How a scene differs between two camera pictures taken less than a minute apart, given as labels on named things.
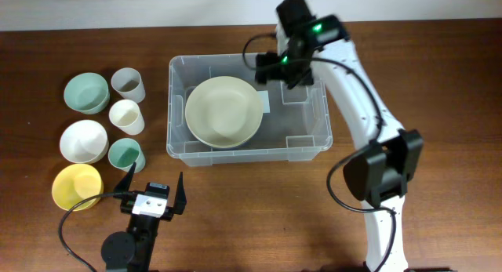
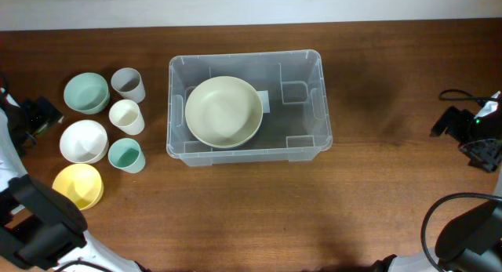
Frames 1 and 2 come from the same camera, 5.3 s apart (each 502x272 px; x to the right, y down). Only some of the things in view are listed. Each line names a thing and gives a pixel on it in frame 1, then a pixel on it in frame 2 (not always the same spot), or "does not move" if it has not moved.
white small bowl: [84, 141] does not move
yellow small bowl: [74, 183] does not move
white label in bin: [264, 97] does not move
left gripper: [179, 204] → [41, 114]
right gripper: [275, 70] → [488, 158]
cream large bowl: [223, 111] does not move
